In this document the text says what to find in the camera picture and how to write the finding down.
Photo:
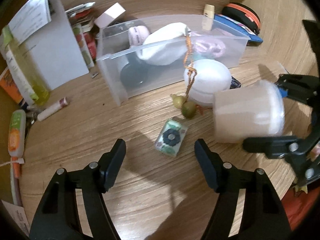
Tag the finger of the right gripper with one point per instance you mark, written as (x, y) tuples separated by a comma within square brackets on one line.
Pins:
[(283, 147), (293, 86)]

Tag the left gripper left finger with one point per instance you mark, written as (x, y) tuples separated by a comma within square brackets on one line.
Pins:
[(73, 207)]

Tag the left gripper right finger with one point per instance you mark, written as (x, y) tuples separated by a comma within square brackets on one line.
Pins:
[(263, 216)]

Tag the cotton pad tub purple label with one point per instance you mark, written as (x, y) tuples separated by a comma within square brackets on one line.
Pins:
[(253, 111)]

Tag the white round lidded container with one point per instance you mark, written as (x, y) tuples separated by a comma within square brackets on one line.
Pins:
[(212, 76)]

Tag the white drawstring pouch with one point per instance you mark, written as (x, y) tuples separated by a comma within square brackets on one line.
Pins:
[(165, 46)]

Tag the dark green glass bottle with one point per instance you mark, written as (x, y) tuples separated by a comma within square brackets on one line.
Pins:
[(135, 73)]

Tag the pink round compact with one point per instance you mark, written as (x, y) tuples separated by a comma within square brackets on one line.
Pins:
[(137, 35)]

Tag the printed receipt paper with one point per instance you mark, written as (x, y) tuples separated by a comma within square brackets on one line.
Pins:
[(17, 213)]

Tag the orange white pen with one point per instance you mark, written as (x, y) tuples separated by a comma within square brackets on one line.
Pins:
[(15, 173)]

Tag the blue patchwork pouch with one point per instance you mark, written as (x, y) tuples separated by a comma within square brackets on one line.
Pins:
[(253, 38)]

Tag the blue foil sachet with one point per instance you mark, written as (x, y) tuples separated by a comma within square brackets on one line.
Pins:
[(235, 83)]

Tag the orange-green cream tube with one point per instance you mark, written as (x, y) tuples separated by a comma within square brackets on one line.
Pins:
[(16, 135)]

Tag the black orange round case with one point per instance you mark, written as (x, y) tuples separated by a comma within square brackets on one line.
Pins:
[(244, 15)]

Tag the pink lip balm stick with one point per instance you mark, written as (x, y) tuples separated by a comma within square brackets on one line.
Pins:
[(57, 106)]

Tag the cream lotion bottle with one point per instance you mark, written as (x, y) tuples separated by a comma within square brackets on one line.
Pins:
[(208, 17)]

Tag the yellow-green spray bottle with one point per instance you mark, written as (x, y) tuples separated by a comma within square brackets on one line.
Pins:
[(26, 74)]

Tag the orange snack packet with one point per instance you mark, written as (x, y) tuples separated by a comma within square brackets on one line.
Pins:
[(9, 86)]

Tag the clear plastic storage bin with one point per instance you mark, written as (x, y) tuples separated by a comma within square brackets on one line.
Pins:
[(113, 46)]

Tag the folded white paper sheet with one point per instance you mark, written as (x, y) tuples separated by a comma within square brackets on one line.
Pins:
[(46, 40)]

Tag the small white cardboard box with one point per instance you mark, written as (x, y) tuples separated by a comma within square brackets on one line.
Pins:
[(110, 15)]

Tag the stack of booklets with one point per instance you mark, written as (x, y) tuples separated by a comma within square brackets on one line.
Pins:
[(81, 18)]

